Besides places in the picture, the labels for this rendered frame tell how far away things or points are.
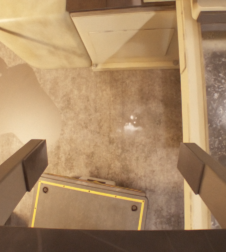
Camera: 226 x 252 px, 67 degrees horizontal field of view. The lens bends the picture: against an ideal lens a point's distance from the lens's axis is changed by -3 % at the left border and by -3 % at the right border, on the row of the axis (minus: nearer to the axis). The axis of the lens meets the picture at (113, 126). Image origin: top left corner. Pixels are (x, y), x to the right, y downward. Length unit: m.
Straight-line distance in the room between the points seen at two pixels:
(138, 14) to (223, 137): 0.72
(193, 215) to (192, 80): 0.49
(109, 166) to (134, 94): 0.61
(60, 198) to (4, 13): 1.11
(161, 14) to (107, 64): 0.62
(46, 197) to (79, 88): 0.86
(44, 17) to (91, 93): 0.65
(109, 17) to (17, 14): 0.51
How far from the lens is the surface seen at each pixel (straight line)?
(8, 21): 1.24
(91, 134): 1.41
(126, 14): 1.05
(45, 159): 0.17
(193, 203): 0.73
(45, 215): 1.25
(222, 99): 0.73
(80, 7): 1.06
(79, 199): 1.14
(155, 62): 1.49
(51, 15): 1.11
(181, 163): 0.17
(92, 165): 1.41
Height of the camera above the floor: 1.37
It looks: 81 degrees down
